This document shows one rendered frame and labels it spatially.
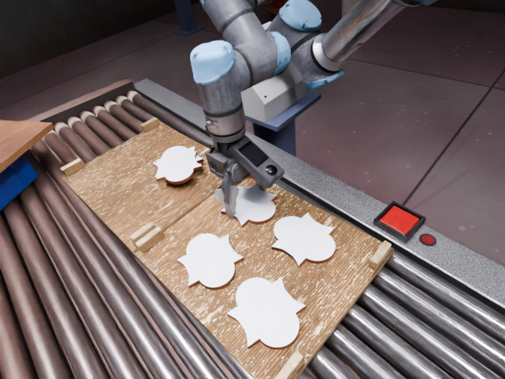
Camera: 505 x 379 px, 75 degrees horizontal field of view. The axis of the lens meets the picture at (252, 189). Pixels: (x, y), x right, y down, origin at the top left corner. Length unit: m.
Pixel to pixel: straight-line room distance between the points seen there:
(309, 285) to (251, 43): 0.45
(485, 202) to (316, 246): 1.72
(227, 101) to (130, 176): 0.46
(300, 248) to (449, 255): 0.29
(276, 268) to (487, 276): 0.38
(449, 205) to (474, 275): 1.48
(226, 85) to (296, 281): 0.38
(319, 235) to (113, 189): 0.56
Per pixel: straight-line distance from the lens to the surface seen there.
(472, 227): 2.13
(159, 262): 0.73
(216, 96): 0.59
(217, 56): 0.57
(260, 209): 0.75
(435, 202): 2.20
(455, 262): 0.75
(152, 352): 0.66
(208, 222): 0.76
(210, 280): 0.65
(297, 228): 0.70
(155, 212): 0.83
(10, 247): 1.00
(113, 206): 0.90
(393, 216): 0.77
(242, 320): 0.60
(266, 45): 0.64
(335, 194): 0.82
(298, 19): 1.05
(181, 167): 0.88
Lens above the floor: 1.49
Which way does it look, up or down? 43 degrees down
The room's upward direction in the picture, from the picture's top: 9 degrees counter-clockwise
